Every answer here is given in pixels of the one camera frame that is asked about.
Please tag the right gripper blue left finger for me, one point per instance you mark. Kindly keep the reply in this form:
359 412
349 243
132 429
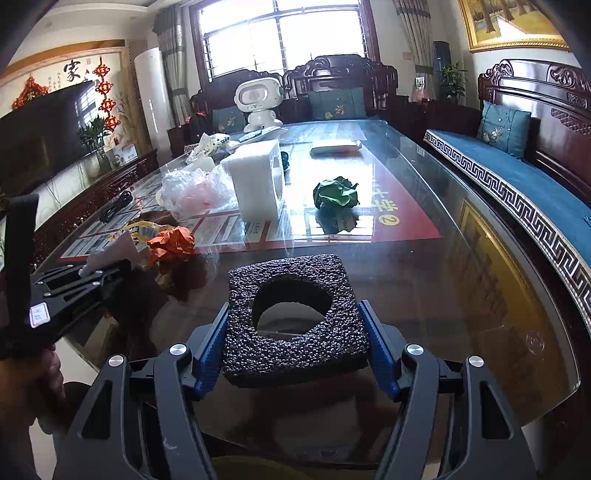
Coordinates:
207 346

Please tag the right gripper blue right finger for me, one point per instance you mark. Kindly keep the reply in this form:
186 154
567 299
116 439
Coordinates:
384 363

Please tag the black foam block with hole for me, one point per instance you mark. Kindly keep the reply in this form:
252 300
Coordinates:
290 321

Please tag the yellow snack wrapper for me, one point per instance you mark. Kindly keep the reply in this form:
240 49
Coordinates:
140 231

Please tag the orange paper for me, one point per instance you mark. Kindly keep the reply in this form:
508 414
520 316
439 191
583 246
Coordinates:
173 244

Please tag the clear plastic bag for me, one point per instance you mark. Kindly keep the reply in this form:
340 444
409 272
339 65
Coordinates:
188 193

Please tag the green paper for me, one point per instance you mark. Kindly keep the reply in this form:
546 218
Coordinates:
336 193

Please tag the person's left hand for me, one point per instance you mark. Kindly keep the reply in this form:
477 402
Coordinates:
28 385

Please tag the wooden tv cabinet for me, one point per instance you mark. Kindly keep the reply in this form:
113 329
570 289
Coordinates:
60 225

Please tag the black flat television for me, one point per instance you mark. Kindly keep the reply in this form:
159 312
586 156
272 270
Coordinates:
41 139

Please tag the bamboo plant in vase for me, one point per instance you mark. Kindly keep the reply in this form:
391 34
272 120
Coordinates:
92 136

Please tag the red chinese knot decoration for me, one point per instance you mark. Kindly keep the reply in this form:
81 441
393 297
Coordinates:
104 87

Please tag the white tissue pack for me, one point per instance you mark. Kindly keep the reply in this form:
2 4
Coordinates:
334 147

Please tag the white printed plastic bag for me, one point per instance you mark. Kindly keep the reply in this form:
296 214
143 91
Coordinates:
207 146

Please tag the dark teal crumpled paper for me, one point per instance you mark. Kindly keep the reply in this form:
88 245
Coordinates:
285 160

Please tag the long wooden sofa blue cushion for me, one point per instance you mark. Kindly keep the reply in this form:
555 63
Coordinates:
547 189

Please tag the white standing air conditioner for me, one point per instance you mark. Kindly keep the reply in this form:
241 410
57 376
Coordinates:
155 101

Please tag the teal embroidered pillow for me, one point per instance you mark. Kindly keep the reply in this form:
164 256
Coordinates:
505 129

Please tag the white toy robot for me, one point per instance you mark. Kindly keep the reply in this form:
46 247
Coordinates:
258 98

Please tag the far wooden sofa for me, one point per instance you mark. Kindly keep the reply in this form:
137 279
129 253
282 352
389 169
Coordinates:
329 87

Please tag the potted green plant corner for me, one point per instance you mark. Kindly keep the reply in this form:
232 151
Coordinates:
453 83

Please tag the gold framed painting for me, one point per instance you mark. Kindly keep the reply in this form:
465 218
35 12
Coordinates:
502 24

